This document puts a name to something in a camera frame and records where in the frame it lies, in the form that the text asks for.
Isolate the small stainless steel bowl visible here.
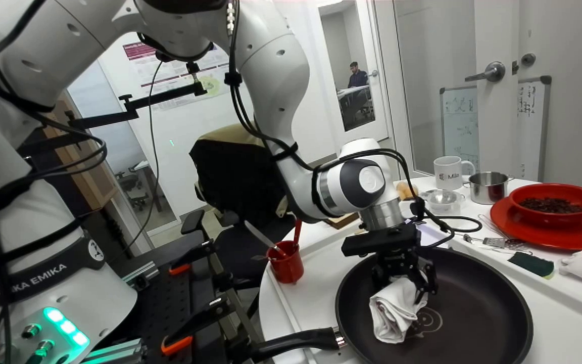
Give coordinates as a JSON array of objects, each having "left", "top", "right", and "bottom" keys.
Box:
[{"left": 419, "top": 189, "right": 461, "bottom": 212}]

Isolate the red handled utensil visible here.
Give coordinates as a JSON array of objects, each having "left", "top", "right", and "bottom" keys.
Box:
[{"left": 291, "top": 208, "right": 307, "bottom": 250}]

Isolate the purple white paper sign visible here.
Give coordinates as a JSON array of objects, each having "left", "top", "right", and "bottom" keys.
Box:
[{"left": 121, "top": 39, "right": 159, "bottom": 65}]

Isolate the white mug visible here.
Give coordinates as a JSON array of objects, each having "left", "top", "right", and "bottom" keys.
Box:
[{"left": 432, "top": 155, "right": 476, "bottom": 193}]

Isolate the orange handled clamp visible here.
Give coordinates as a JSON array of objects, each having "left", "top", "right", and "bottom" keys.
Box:
[
  {"left": 158, "top": 296, "right": 239, "bottom": 360},
  {"left": 166, "top": 239, "right": 218, "bottom": 279}
]

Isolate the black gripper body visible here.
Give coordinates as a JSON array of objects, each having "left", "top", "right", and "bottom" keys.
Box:
[{"left": 372, "top": 224, "right": 434, "bottom": 279}]

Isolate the stainless steel cup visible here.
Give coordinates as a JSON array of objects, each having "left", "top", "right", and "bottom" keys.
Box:
[{"left": 467, "top": 170, "right": 511, "bottom": 207}]

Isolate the black chair tan cover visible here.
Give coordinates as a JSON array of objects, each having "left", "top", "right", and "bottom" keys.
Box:
[{"left": 188, "top": 120, "right": 308, "bottom": 271}]

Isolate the black frying pan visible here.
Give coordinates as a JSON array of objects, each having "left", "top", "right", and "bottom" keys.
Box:
[{"left": 248, "top": 247, "right": 535, "bottom": 364}]

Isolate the tan bread roll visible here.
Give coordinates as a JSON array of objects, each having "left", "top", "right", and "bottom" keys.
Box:
[{"left": 393, "top": 181, "right": 420, "bottom": 203}]

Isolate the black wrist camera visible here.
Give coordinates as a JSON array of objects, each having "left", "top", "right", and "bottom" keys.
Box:
[{"left": 340, "top": 231, "right": 383, "bottom": 260}]

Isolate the standing person dark jacket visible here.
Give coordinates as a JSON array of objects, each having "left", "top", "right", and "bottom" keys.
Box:
[{"left": 345, "top": 59, "right": 372, "bottom": 92}]

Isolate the red bowl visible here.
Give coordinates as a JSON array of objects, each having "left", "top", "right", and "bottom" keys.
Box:
[
  {"left": 489, "top": 194, "right": 582, "bottom": 256},
  {"left": 507, "top": 182, "right": 582, "bottom": 229}
]

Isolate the black breadboard table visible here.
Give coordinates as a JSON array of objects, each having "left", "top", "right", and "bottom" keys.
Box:
[{"left": 97, "top": 208, "right": 272, "bottom": 364}]

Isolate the wooden panel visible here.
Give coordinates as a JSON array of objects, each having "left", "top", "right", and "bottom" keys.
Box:
[{"left": 31, "top": 100, "right": 120, "bottom": 214}]

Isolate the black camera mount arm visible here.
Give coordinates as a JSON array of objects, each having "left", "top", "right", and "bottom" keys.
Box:
[{"left": 66, "top": 61, "right": 210, "bottom": 132}]

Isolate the small standing whiteboard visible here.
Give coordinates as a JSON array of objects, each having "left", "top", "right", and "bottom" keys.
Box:
[
  {"left": 439, "top": 83, "right": 481, "bottom": 170},
  {"left": 515, "top": 74, "right": 554, "bottom": 182}
]

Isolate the red cup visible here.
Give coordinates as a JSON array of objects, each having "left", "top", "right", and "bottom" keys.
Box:
[{"left": 265, "top": 239, "right": 307, "bottom": 285}]

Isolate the white cloth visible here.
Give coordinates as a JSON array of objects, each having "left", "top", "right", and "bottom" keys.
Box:
[{"left": 368, "top": 260, "right": 436, "bottom": 348}]

